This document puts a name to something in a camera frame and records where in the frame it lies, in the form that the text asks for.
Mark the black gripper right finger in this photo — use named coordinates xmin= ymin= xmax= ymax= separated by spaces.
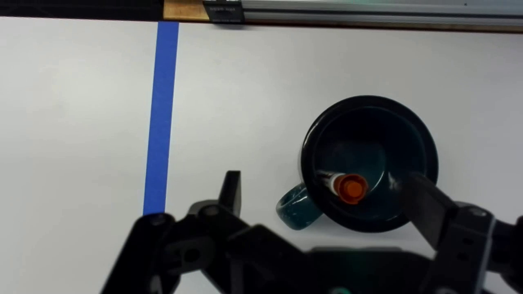
xmin=403 ymin=172 xmax=523 ymax=294

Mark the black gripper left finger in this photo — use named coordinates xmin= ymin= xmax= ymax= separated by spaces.
xmin=100 ymin=170 xmax=259 ymax=294

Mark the dark green speckled mug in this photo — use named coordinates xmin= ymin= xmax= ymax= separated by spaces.
xmin=275 ymin=95 xmax=440 ymax=236

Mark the short blue tape strip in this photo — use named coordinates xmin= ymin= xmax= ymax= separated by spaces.
xmin=143 ymin=22 xmax=182 ymax=218

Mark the wooden board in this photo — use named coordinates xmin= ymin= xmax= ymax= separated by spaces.
xmin=162 ymin=0 xmax=213 ymax=23

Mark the aluminium rail base frame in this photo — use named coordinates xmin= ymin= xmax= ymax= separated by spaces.
xmin=203 ymin=0 xmax=523 ymax=33

